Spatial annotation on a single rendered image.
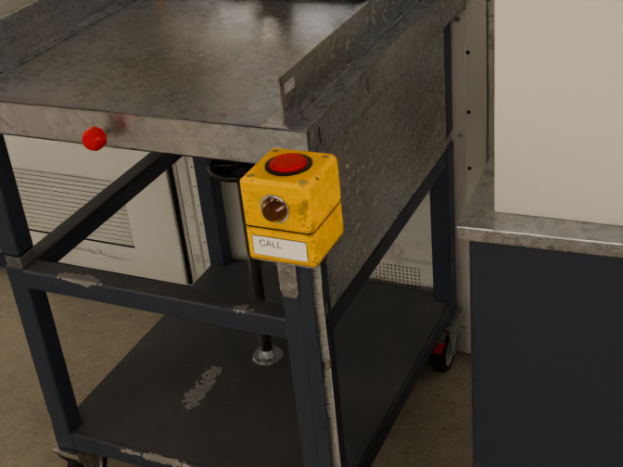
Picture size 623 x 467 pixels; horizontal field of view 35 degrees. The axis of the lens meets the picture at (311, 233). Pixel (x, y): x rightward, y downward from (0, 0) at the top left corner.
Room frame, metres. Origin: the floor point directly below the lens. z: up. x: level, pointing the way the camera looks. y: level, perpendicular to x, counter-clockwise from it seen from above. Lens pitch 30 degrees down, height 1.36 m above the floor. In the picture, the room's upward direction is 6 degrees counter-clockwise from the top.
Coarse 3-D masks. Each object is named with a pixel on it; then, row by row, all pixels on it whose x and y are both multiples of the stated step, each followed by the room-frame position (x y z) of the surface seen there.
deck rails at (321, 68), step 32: (64, 0) 1.67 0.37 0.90; (96, 0) 1.75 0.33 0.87; (128, 0) 1.79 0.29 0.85; (384, 0) 1.47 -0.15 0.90; (416, 0) 1.60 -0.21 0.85; (0, 32) 1.52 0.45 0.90; (32, 32) 1.58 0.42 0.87; (64, 32) 1.63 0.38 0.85; (352, 32) 1.36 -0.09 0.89; (384, 32) 1.46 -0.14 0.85; (0, 64) 1.51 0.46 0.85; (320, 64) 1.26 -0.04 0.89; (352, 64) 1.34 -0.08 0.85; (288, 96) 1.17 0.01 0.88; (320, 96) 1.24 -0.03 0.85; (288, 128) 1.15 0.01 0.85
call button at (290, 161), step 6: (282, 156) 0.95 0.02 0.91; (288, 156) 0.94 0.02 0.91; (294, 156) 0.94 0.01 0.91; (300, 156) 0.94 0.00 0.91; (270, 162) 0.94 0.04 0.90; (276, 162) 0.93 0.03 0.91; (282, 162) 0.93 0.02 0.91; (288, 162) 0.93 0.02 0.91; (294, 162) 0.93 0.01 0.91; (300, 162) 0.93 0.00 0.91; (306, 162) 0.93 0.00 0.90; (276, 168) 0.92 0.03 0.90; (282, 168) 0.92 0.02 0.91; (288, 168) 0.92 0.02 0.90; (294, 168) 0.92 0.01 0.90; (300, 168) 0.92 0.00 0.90
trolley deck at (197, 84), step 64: (192, 0) 1.76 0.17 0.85; (256, 0) 1.72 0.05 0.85; (320, 0) 1.68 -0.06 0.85; (448, 0) 1.65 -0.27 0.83; (64, 64) 1.49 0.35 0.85; (128, 64) 1.45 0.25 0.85; (192, 64) 1.42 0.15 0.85; (256, 64) 1.39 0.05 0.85; (384, 64) 1.37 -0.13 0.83; (0, 128) 1.37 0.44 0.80; (64, 128) 1.31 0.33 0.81; (128, 128) 1.26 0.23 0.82; (192, 128) 1.21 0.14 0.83; (256, 128) 1.17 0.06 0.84; (320, 128) 1.17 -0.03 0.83
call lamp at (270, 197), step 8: (264, 200) 0.90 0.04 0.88; (272, 200) 0.89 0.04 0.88; (280, 200) 0.89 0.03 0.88; (264, 208) 0.89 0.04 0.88; (272, 208) 0.89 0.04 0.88; (280, 208) 0.89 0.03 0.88; (288, 208) 0.89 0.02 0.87; (264, 216) 0.89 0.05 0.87; (272, 216) 0.89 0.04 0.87; (280, 216) 0.89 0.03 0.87; (288, 216) 0.89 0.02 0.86
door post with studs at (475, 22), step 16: (480, 0) 1.73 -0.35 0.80; (464, 16) 1.74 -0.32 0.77; (480, 16) 1.73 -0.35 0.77; (480, 32) 1.73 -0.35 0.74; (480, 48) 1.73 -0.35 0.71; (480, 64) 1.73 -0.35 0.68; (480, 80) 1.73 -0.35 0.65; (480, 96) 1.73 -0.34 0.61; (480, 112) 1.73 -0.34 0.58; (480, 128) 1.73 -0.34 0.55; (480, 144) 1.73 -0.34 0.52; (480, 160) 1.73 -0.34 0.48; (480, 176) 1.73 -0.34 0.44
